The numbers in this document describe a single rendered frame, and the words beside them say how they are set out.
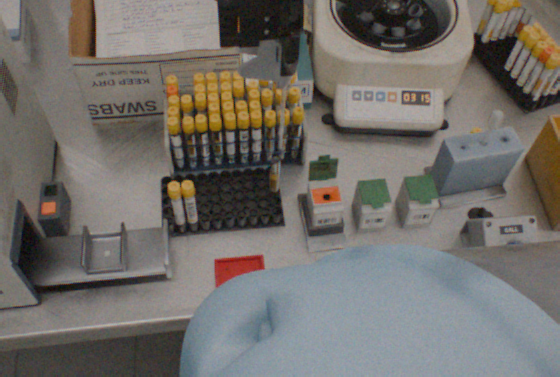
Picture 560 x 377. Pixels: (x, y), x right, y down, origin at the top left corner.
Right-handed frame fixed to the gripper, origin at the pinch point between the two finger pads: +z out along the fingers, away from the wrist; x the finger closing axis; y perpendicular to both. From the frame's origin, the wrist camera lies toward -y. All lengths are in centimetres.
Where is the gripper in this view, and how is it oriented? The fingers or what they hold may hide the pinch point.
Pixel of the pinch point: (284, 77)
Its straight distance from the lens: 71.4
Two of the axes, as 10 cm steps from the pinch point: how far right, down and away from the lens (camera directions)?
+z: -0.2, 5.6, 8.3
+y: -9.9, 0.9, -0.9
